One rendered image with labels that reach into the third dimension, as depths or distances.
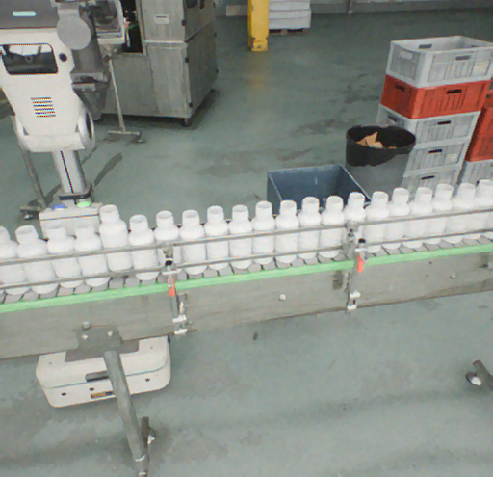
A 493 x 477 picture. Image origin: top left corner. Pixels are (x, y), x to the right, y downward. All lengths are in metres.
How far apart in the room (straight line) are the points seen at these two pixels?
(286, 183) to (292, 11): 8.87
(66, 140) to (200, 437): 1.27
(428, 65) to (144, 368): 2.49
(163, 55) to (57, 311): 3.74
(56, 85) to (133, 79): 3.32
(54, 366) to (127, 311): 0.90
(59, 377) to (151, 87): 3.41
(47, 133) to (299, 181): 0.93
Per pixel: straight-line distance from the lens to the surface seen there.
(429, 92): 3.19
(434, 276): 1.26
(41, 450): 2.05
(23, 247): 1.02
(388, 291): 1.22
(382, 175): 2.80
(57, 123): 1.50
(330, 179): 1.72
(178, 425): 1.95
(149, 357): 1.85
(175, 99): 4.65
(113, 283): 1.05
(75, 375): 1.90
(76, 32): 0.88
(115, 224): 0.96
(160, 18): 4.51
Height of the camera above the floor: 1.68
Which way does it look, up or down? 34 degrees down
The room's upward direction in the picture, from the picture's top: straight up
